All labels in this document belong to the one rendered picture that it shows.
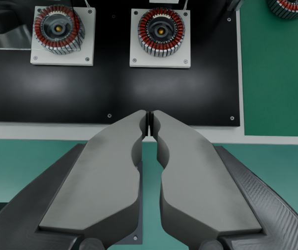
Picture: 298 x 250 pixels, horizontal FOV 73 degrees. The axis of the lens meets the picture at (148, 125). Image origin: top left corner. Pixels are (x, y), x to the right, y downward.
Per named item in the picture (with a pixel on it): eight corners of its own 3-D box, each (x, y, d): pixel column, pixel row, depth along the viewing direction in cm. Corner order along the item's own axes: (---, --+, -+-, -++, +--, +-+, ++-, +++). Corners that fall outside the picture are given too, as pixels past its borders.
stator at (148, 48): (182, 58, 49) (186, 51, 46) (137, 57, 49) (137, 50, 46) (182, 16, 51) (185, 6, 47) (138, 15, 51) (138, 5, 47)
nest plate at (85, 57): (92, 66, 50) (91, 63, 49) (32, 64, 50) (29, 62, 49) (95, 10, 52) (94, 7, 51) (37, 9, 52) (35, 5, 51)
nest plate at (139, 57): (189, 68, 50) (190, 66, 49) (130, 66, 50) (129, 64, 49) (189, 13, 52) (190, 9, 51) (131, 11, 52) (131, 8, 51)
